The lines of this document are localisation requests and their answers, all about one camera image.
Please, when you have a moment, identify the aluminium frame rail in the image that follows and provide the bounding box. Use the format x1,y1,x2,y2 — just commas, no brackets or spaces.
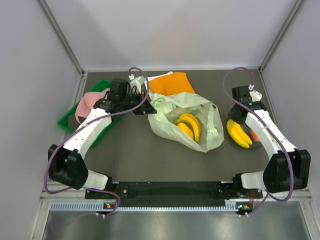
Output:
258,0,305,74
37,0,85,75

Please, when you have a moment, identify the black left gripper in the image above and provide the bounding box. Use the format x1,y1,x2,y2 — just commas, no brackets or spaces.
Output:
120,90,157,115

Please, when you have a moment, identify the yellow mango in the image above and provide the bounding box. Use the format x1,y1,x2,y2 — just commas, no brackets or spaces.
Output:
177,122,195,140

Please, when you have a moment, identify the pink cap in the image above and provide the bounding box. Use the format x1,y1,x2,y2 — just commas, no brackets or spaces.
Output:
75,88,110,124

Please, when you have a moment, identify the white slotted cable duct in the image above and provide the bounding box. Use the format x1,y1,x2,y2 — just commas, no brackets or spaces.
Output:
50,201,251,213

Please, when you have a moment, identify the aluminium frame rail left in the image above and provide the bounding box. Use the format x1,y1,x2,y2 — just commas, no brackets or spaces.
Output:
37,0,85,75

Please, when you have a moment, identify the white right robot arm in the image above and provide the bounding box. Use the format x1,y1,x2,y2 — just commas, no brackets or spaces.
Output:
226,85,311,198

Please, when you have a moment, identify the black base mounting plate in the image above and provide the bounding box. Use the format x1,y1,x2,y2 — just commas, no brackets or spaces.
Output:
84,180,263,208

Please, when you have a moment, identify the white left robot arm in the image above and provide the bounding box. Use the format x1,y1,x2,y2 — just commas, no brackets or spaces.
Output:
46,76,157,199

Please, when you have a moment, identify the dark teal plate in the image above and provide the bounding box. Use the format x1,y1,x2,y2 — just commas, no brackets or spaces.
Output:
239,123,262,149

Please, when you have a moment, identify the aluminium frame rail right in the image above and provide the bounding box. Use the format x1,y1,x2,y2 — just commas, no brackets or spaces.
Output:
258,0,305,74

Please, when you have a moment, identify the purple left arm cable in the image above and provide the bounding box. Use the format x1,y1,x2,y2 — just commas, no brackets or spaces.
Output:
42,66,152,218

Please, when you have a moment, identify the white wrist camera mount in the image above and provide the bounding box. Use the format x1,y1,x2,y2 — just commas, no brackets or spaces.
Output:
248,84,263,102
128,73,148,94

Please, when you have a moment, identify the green avocado print plastic bag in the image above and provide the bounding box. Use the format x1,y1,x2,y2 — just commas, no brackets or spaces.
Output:
148,92,224,153

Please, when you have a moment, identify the white paper sheet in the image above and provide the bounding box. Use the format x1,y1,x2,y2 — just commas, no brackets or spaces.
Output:
148,71,174,100

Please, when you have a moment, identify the orange folded cloth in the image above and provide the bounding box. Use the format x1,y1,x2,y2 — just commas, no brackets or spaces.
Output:
148,71,196,96

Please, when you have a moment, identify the yellow banana bunch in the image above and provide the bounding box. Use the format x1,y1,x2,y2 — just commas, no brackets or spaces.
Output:
173,113,202,143
226,119,253,149

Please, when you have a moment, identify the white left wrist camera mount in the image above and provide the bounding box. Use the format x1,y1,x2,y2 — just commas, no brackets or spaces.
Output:
128,73,148,94

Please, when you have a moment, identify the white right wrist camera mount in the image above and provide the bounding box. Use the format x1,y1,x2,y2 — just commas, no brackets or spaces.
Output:
248,84,263,102

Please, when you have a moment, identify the peach fruit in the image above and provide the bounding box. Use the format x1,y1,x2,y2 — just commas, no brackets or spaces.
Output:
249,129,260,143

